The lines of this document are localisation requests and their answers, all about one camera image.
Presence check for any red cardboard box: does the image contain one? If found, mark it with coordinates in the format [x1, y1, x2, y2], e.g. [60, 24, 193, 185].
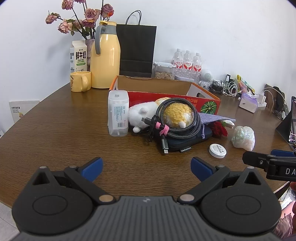
[109, 75, 221, 116]

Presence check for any dried pink rose bouquet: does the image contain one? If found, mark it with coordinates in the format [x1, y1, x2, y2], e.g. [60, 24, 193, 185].
[46, 0, 114, 40]

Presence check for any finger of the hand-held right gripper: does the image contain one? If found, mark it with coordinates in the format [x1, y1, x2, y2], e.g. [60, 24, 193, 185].
[270, 149, 296, 160]
[242, 151, 278, 173]

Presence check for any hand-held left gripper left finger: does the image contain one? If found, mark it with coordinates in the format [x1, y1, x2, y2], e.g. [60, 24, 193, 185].
[32, 157, 116, 205]

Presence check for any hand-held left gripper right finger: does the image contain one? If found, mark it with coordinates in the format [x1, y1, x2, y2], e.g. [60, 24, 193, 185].
[177, 157, 263, 205]

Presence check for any yellow green snack packet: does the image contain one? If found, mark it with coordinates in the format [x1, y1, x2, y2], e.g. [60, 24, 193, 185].
[236, 75, 255, 93]

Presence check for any white orange plush hamster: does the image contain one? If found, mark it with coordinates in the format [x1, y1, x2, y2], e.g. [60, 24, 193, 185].
[128, 97, 195, 133]

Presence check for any black paper bag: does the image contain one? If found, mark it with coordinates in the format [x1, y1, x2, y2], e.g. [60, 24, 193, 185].
[116, 10, 157, 78]

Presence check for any brown desk stand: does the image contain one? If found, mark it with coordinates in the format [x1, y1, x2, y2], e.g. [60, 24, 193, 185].
[264, 84, 286, 116]

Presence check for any braided black white cable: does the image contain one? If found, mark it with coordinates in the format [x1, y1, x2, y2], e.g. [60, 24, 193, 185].
[142, 97, 201, 155]

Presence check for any white charger with cable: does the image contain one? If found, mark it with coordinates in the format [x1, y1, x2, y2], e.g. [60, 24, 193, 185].
[257, 87, 283, 107]

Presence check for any white cable bundle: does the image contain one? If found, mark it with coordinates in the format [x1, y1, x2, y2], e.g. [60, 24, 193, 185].
[222, 82, 242, 97]

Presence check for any clear container of seeds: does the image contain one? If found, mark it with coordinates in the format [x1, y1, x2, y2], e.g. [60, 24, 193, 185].
[153, 62, 176, 80]

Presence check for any white robot toy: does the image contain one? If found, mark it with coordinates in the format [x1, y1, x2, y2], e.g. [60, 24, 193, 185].
[199, 69, 213, 88]

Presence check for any grey pink flower vase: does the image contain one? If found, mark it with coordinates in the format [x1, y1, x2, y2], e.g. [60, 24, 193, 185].
[84, 39, 96, 72]

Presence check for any red rose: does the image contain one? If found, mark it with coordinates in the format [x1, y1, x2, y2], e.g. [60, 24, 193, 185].
[209, 119, 235, 139]

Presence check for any black zip pouch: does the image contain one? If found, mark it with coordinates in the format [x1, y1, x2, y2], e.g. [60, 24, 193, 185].
[154, 126, 213, 153]

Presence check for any yellow mug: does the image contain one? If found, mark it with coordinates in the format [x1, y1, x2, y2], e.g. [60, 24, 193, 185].
[70, 71, 92, 92]

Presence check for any white printed card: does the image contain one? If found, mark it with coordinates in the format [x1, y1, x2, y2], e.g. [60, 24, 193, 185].
[9, 100, 40, 123]

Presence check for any clear plastic bag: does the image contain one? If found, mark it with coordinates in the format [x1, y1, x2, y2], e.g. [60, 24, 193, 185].
[232, 126, 255, 148]

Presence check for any clear water bottle red label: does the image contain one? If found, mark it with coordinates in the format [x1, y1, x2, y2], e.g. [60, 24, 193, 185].
[183, 50, 193, 76]
[192, 52, 203, 78]
[173, 48, 185, 76]

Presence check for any purple tissue pack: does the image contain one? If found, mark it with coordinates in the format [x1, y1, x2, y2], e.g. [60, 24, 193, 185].
[239, 92, 259, 113]

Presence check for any white round tin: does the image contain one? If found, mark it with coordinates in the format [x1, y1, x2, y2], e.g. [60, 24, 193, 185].
[208, 143, 227, 159]

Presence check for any pale printed tin box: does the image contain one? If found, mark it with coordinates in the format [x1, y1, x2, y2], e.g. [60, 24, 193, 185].
[174, 75, 195, 82]

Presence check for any yellow thermos jug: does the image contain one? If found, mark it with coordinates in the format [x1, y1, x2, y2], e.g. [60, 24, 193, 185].
[90, 21, 121, 89]

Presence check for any pink patterned cloth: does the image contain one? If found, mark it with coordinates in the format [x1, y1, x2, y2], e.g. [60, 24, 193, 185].
[275, 212, 295, 239]

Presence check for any white milk carton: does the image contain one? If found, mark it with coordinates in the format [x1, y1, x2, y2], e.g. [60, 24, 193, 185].
[70, 40, 88, 73]

